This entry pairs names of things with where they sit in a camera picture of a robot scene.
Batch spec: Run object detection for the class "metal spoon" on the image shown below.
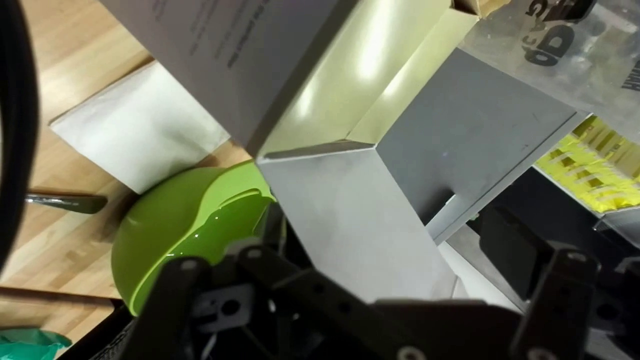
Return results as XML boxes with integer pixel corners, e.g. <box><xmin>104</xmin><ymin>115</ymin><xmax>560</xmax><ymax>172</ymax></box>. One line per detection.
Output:
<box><xmin>24</xmin><ymin>189</ymin><xmax>109</xmax><ymax>216</ymax></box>

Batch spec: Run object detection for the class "clear printed plastic bag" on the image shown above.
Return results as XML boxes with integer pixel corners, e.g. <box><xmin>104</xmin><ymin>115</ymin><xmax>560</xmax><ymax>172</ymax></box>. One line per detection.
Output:
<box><xmin>457</xmin><ymin>0</ymin><xmax>640</xmax><ymax>148</ymax></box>

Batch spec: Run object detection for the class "green snack packet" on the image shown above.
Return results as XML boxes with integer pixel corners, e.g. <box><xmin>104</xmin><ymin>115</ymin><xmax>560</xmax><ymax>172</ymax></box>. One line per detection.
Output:
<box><xmin>0</xmin><ymin>325</ymin><xmax>73</xmax><ymax>360</ymax></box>

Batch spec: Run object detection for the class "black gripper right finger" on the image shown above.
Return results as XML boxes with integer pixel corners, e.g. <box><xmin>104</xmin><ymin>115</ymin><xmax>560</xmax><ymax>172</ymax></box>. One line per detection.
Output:
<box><xmin>478</xmin><ymin>203</ymin><xmax>640</xmax><ymax>360</ymax></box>

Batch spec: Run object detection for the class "white paper napkin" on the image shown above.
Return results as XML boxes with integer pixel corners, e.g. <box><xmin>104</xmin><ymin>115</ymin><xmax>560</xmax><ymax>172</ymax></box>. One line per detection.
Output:
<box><xmin>48</xmin><ymin>60</ymin><xmax>231</xmax><ymax>195</ymax></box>

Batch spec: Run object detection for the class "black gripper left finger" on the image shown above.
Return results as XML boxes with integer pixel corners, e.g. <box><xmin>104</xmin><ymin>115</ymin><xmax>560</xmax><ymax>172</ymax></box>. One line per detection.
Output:
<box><xmin>118</xmin><ymin>202</ymin><xmax>376</xmax><ymax>360</ymax></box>

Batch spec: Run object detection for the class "green plastic bowl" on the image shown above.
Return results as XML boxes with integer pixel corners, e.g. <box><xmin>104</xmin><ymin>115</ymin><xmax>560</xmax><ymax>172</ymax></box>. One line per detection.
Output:
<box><xmin>108</xmin><ymin>159</ymin><xmax>289</xmax><ymax>318</ymax></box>

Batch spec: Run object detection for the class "yellow plastic container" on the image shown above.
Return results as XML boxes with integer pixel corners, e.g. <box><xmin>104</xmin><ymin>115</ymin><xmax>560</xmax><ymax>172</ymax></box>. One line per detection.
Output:
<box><xmin>532</xmin><ymin>113</ymin><xmax>640</xmax><ymax>249</ymax></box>

